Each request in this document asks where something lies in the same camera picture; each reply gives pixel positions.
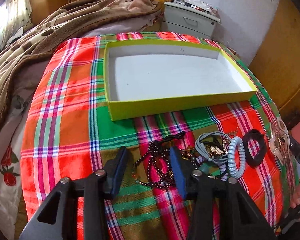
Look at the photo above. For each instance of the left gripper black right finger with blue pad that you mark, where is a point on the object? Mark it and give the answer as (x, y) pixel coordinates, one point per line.
(239, 216)

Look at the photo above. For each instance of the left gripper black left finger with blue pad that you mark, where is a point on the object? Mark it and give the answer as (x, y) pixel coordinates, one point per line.
(56, 217)

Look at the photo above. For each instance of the grey hair tie gold flower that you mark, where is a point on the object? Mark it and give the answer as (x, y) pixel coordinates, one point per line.
(212, 147)

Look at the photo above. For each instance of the black wristband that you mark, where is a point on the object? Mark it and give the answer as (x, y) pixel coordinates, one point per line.
(254, 159)

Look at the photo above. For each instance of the person's right hand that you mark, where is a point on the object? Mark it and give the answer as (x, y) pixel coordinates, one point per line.
(298, 194)

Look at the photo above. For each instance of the wooden wardrobe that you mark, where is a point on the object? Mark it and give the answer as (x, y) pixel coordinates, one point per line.
(277, 62)

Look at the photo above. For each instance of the yellow-green shallow cardboard box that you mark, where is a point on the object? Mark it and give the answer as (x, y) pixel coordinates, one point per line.
(147, 77)

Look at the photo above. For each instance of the brown patterned blanket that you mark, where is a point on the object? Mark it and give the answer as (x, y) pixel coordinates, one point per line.
(69, 21)

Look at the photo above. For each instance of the grey white nightstand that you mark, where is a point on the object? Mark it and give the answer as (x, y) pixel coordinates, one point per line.
(186, 20)

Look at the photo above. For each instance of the clutter on nightstand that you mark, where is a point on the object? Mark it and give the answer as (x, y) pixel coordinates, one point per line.
(202, 6)

